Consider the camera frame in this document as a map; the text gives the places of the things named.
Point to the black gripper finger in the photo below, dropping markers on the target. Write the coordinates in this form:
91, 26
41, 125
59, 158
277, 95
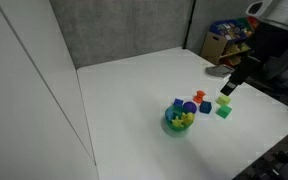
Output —
228, 88

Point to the orange block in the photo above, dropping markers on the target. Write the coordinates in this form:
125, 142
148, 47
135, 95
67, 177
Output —
198, 98

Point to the wooden toy shelf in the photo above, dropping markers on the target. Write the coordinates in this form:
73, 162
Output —
225, 43

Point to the yellow round block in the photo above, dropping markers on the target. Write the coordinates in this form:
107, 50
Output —
188, 118

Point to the purple round block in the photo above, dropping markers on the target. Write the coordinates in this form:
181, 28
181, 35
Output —
190, 106

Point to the black equipment in corner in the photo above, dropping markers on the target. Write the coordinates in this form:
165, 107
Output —
272, 165

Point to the light blue block in bowl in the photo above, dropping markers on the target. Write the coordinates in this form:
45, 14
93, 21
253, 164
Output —
169, 115

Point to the yellow star block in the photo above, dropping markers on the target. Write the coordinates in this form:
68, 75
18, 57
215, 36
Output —
177, 122

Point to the green cube block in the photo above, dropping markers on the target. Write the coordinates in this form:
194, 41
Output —
224, 111

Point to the blue cube block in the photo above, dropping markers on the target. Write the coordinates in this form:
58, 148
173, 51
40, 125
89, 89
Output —
178, 102

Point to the black vertical pole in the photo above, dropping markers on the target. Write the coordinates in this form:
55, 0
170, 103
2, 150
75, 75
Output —
190, 19

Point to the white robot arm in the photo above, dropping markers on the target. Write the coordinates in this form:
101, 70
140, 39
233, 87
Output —
270, 39

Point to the green bowl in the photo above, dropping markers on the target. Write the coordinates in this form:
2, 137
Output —
177, 112

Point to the lime green block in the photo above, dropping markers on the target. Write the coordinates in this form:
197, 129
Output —
223, 100

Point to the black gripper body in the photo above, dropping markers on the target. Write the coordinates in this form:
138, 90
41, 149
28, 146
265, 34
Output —
244, 69

